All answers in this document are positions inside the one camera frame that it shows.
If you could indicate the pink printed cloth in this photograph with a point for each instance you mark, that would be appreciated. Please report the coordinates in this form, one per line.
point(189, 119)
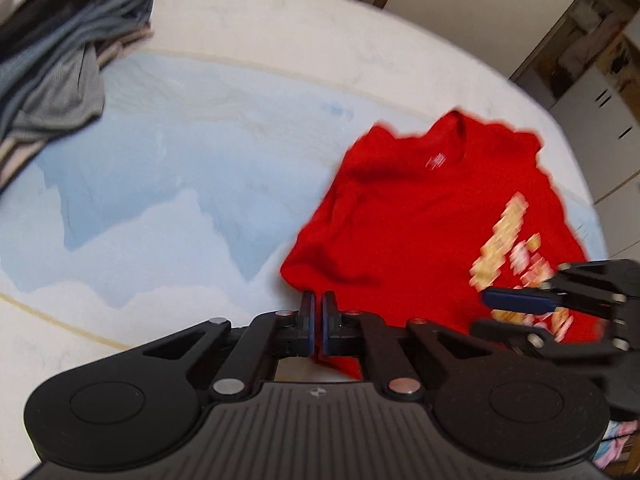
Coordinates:
point(615, 440)

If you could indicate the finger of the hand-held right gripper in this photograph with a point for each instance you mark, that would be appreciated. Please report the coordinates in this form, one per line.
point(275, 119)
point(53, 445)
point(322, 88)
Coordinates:
point(505, 332)
point(520, 300)

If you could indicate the pile of grey clothes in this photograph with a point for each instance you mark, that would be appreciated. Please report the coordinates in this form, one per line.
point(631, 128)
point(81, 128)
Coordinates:
point(15, 155)

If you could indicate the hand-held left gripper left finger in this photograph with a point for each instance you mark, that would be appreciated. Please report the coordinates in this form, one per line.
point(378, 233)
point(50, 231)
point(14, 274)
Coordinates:
point(310, 320)

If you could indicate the grey blue garment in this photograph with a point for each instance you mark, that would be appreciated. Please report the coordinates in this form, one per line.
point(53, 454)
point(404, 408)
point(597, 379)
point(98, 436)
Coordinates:
point(75, 25)

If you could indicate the white cabinet with stickers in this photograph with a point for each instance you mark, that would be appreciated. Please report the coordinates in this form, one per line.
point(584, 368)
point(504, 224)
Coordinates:
point(600, 105)

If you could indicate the red t-shirt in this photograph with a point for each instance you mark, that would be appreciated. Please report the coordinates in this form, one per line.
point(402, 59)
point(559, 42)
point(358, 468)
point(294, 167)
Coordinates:
point(410, 220)

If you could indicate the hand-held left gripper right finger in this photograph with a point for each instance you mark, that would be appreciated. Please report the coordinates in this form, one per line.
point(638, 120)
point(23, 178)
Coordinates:
point(327, 320)

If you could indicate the grey ribbed garment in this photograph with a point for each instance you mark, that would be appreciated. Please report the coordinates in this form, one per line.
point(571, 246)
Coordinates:
point(65, 90)

